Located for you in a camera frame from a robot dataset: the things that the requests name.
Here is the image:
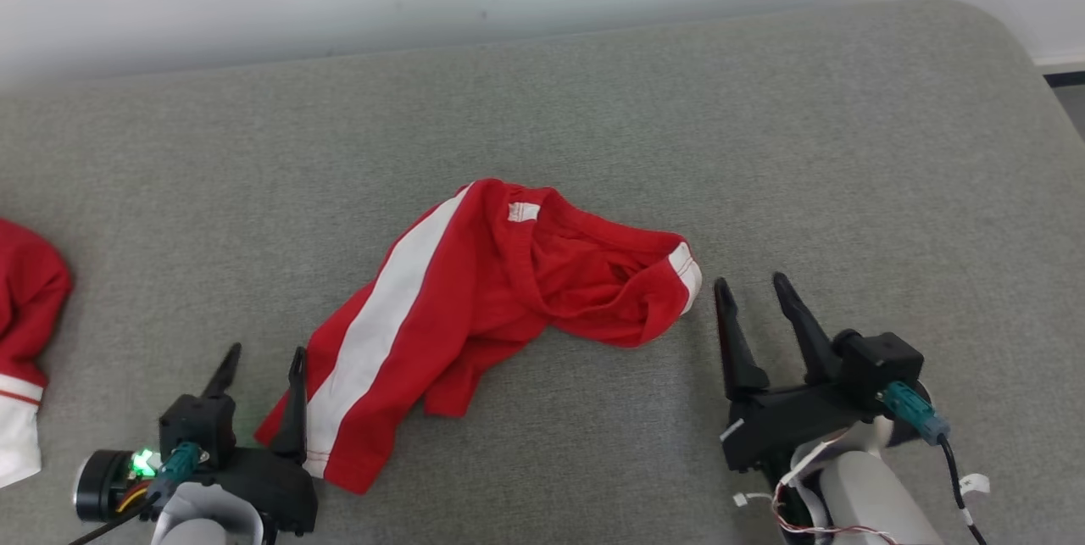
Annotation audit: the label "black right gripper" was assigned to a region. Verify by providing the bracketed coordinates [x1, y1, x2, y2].
[714, 272, 887, 474]

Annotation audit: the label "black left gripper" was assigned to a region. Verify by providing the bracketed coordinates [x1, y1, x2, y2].
[199, 342, 319, 539]

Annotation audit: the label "red shorts with white stripe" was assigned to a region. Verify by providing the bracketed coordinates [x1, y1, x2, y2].
[254, 178, 704, 495]

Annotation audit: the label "red jersey with white sleeves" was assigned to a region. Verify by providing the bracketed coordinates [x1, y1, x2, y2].
[0, 219, 73, 488]

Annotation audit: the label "grey fabric sofa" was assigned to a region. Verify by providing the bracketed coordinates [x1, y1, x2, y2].
[0, 0, 1085, 545]

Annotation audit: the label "dark baseboard strip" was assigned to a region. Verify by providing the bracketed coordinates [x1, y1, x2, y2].
[1036, 58, 1085, 88]

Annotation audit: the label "black left cable teal plug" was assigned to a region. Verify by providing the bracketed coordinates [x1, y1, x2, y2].
[68, 442, 204, 545]

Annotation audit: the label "black cable teal plug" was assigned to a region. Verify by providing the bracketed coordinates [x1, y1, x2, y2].
[882, 381, 991, 545]
[68, 442, 204, 545]

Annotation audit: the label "black right cable teal plug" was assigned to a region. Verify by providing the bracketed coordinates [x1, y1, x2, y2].
[882, 381, 991, 545]

